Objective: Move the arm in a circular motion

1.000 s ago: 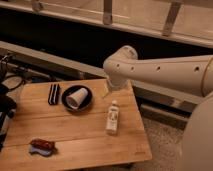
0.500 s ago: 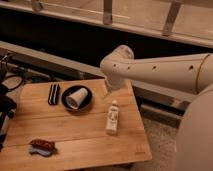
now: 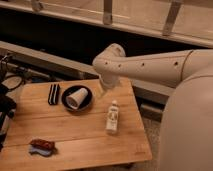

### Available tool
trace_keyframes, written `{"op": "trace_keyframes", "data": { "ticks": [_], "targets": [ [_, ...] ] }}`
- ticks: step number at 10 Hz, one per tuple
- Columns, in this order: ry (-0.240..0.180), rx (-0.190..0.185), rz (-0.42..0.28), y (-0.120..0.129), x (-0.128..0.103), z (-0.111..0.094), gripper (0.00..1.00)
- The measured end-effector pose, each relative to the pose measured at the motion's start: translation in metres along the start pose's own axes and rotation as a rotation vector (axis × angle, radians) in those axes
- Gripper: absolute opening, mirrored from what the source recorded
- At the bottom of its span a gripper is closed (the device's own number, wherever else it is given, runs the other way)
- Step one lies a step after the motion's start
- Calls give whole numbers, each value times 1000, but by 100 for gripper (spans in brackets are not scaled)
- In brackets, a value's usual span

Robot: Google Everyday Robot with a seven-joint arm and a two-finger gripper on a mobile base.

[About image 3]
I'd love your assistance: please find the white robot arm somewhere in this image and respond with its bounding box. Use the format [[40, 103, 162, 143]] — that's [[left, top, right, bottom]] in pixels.
[[93, 43, 213, 171]]

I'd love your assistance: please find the black round bowl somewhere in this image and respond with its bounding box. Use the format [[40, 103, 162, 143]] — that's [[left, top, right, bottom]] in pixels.
[[61, 85, 93, 112]]

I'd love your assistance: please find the white plastic bottle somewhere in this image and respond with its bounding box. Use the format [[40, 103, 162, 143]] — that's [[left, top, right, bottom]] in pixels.
[[106, 100, 119, 134]]

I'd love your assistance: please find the white paper cup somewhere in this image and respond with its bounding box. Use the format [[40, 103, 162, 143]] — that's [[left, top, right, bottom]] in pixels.
[[66, 88, 88, 109]]

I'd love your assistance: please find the black white striped block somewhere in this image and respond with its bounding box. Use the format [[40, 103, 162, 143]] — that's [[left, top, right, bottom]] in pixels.
[[48, 84, 60, 105]]

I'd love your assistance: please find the wooden cutting board table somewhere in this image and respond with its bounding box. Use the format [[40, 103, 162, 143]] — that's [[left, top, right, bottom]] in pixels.
[[0, 78, 152, 171]]

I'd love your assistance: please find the blue sponge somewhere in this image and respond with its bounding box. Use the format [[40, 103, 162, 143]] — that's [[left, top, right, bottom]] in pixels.
[[29, 145, 52, 157]]

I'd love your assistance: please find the metal railing post middle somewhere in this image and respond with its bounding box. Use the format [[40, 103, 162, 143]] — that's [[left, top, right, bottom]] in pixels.
[[103, 0, 113, 25]]

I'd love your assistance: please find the metal railing post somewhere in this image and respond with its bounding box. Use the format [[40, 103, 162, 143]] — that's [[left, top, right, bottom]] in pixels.
[[162, 0, 183, 36], [30, 0, 43, 12], [103, 0, 113, 25]]

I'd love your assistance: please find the black cables and equipment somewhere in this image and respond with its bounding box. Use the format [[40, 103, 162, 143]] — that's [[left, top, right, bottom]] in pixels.
[[0, 53, 26, 152]]

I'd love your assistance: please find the metal railing post right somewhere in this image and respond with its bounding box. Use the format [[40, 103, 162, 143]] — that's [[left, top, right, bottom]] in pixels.
[[162, 0, 183, 36]]

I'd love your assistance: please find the metal railing post left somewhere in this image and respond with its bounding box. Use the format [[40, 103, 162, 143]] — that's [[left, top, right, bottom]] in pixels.
[[30, 0, 43, 12]]

